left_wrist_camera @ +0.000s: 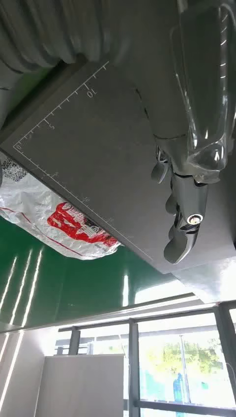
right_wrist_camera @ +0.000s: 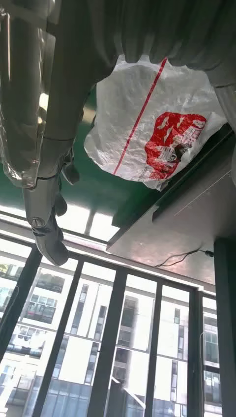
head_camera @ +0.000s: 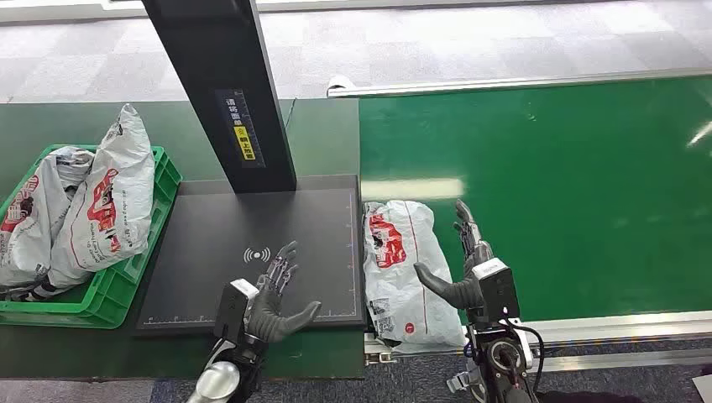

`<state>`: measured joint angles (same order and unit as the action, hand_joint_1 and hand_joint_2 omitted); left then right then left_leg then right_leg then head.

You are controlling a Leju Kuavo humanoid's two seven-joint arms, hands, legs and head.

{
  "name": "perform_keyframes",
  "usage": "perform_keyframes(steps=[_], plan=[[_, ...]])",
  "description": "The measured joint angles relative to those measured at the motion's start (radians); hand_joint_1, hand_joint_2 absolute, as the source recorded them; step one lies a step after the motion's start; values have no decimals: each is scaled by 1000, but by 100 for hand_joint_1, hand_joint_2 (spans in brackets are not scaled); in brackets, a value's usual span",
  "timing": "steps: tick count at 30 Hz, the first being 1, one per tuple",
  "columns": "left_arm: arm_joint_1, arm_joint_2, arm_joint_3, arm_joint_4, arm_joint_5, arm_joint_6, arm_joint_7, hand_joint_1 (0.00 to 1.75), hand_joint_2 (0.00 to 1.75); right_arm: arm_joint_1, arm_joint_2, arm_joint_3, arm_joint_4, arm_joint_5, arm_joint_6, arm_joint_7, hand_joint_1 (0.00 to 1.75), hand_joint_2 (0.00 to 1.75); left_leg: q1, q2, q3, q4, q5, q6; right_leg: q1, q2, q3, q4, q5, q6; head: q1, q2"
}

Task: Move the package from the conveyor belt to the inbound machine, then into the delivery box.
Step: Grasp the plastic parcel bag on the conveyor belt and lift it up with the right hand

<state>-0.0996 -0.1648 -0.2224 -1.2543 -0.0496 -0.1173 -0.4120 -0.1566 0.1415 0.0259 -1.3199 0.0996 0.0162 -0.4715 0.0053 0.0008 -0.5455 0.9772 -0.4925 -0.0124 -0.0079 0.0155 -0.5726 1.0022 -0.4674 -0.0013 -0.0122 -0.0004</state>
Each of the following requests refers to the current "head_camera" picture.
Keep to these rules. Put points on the white roller end cap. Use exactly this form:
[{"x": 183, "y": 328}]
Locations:
[{"x": 339, "y": 83}]

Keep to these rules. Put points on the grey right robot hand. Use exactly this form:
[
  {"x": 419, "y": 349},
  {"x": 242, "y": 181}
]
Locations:
[{"x": 453, "y": 292}]

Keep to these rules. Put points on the black scanner platform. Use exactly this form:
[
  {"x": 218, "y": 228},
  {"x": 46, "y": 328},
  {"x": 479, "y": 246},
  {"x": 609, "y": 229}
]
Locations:
[{"x": 211, "y": 250}]

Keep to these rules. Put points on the green conveyor belt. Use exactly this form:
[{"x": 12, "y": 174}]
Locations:
[{"x": 556, "y": 183}]

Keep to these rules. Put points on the aluminium conveyor side rail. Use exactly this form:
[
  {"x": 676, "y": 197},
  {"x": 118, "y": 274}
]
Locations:
[
  {"x": 612, "y": 325},
  {"x": 500, "y": 83}
]

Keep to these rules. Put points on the tall grey courier bag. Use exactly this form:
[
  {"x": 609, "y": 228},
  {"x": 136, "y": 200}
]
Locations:
[{"x": 108, "y": 206}]

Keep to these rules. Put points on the grey courier bag red stripe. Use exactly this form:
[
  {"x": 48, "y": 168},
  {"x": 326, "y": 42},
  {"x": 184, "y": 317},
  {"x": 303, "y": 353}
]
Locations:
[{"x": 397, "y": 289}]

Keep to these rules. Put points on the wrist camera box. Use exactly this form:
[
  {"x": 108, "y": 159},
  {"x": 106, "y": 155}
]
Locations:
[
  {"x": 232, "y": 308},
  {"x": 499, "y": 292}
]

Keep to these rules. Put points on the black scanner post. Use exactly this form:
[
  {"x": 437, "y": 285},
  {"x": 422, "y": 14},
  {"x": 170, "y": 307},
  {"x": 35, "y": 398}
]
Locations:
[{"x": 222, "y": 66}]

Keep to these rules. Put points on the green plastic crate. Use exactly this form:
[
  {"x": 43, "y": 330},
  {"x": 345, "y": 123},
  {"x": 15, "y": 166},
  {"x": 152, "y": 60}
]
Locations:
[{"x": 119, "y": 286}]

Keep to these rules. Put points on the white sheet corner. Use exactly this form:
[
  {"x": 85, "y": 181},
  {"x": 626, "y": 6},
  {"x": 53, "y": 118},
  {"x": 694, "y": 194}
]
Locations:
[{"x": 703, "y": 389}]

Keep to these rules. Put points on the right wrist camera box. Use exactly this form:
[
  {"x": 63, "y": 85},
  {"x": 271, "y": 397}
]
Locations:
[{"x": 499, "y": 292}]

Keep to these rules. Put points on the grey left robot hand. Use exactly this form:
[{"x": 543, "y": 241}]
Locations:
[{"x": 271, "y": 320}]

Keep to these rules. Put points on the small metal rail bracket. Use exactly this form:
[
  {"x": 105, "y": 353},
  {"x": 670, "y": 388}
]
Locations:
[{"x": 381, "y": 356}]

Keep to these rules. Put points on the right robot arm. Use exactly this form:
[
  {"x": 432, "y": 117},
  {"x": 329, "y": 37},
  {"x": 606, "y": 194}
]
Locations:
[{"x": 495, "y": 361}]

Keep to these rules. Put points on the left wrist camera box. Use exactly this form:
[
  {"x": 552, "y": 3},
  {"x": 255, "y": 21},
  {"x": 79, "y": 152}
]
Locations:
[{"x": 232, "y": 308}]

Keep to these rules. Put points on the black yellow post label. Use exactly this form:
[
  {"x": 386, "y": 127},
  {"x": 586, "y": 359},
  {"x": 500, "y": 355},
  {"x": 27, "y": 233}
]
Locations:
[{"x": 240, "y": 130}]

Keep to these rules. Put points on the crumpled grey courier bag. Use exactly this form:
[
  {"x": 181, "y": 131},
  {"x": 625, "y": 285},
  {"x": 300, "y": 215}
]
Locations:
[{"x": 30, "y": 233}]

